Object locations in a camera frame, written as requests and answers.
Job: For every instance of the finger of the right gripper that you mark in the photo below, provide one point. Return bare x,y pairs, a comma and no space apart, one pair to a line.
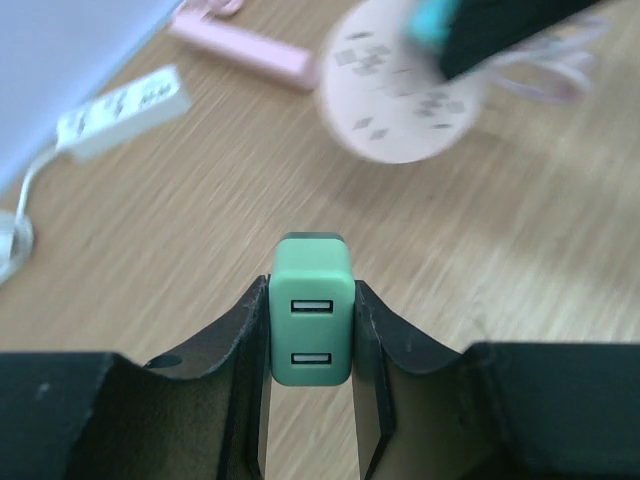
475,30

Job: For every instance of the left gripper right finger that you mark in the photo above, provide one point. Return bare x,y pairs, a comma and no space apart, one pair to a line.
498,410

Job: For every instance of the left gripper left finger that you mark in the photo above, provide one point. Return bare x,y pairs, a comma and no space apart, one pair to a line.
197,411

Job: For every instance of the teal plug adapter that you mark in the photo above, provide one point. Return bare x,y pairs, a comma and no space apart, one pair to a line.
428,24

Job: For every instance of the round pink socket base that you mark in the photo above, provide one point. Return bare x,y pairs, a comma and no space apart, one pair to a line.
381,98

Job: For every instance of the green plug adapter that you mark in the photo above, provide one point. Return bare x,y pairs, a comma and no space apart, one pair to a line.
311,308

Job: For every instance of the pink power strip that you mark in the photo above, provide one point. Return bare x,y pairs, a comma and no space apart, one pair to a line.
204,24

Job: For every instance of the white power strip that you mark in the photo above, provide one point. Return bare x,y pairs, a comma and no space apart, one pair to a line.
87,131

